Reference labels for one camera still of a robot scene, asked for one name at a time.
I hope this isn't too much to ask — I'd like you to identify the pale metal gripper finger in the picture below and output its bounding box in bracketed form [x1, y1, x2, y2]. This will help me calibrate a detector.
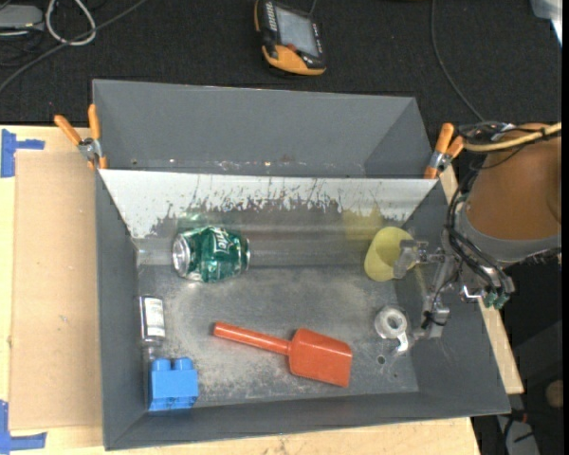
[409, 302, 452, 341]
[392, 238, 431, 280]

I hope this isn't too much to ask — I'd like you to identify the yellow plastic cup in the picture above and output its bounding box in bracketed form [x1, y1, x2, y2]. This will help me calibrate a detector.
[363, 226, 416, 282]

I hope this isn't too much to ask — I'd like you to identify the orange plastic scoop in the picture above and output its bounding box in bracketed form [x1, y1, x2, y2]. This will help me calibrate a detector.
[212, 320, 354, 389]

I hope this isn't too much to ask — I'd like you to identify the grey metal bin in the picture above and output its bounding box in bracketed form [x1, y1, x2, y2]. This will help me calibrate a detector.
[90, 79, 512, 450]

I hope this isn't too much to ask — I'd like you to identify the crushed green drink can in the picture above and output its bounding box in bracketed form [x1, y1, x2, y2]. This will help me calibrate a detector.
[171, 225, 251, 283]

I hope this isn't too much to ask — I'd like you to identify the small clear glass bottle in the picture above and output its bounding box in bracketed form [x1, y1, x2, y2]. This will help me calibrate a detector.
[138, 294, 167, 350]

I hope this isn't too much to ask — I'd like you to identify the blue toy brick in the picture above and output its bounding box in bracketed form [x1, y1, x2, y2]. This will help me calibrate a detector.
[146, 356, 200, 412]

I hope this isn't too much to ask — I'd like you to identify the brown cardboard board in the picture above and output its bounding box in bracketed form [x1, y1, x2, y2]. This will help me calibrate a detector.
[8, 151, 105, 431]

